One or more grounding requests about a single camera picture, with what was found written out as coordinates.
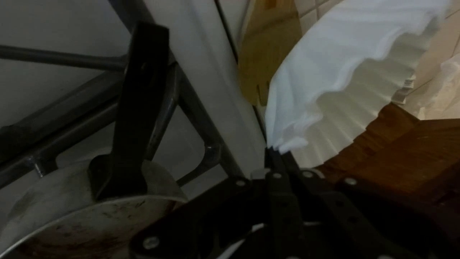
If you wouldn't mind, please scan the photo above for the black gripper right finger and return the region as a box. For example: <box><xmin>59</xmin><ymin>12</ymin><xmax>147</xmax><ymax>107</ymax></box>
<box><xmin>283</xmin><ymin>153</ymin><xmax>312</xmax><ymax>179</ymax></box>

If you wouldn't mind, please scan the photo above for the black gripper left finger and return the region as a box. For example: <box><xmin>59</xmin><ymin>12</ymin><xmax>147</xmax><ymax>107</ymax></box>
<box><xmin>264</xmin><ymin>149</ymin><xmax>286</xmax><ymax>180</ymax></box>

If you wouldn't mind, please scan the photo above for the white fluted paper bowl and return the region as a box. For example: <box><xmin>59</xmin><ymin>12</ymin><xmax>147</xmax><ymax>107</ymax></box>
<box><xmin>264</xmin><ymin>0</ymin><xmax>453</xmax><ymax>167</ymax></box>

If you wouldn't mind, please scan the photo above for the left black burner grate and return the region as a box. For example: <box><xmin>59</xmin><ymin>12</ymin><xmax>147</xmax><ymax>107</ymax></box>
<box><xmin>0</xmin><ymin>0</ymin><xmax>241</xmax><ymax>192</ymax></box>

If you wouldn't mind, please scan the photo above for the small steel pot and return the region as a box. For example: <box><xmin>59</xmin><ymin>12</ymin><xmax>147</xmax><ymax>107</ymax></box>
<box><xmin>0</xmin><ymin>24</ymin><xmax>184</xmax><ymax>259</ymax></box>

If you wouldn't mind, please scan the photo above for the white gas stove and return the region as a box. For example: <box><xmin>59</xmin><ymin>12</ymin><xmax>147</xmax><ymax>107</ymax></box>
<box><xmin>0</xmin><ymin>0</ymin><xmax>264</xmax><ymax>199</ymax></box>

